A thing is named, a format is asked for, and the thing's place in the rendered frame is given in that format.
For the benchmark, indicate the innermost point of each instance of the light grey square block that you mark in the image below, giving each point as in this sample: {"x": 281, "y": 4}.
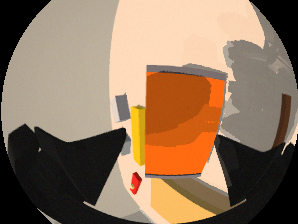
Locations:
{"x": 127, "y": 145}
{"x": 120, "y": 108}

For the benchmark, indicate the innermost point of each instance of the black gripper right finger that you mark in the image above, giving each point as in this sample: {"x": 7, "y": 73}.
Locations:
{"x": 242, "y": 166}

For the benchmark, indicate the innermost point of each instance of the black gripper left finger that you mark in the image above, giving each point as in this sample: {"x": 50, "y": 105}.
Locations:
{"x": 89, "y": 162}

